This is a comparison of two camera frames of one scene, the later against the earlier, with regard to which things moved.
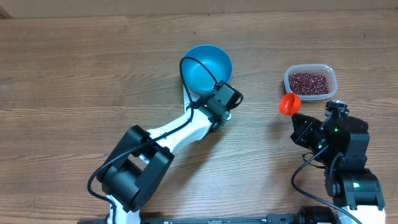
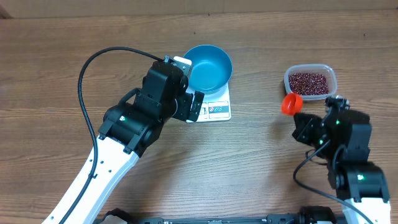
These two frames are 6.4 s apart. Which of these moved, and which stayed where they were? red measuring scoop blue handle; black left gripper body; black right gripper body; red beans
Moved: black left gripper body
Stayed: black right gripper body; red measuring scoop blue handle; red beans
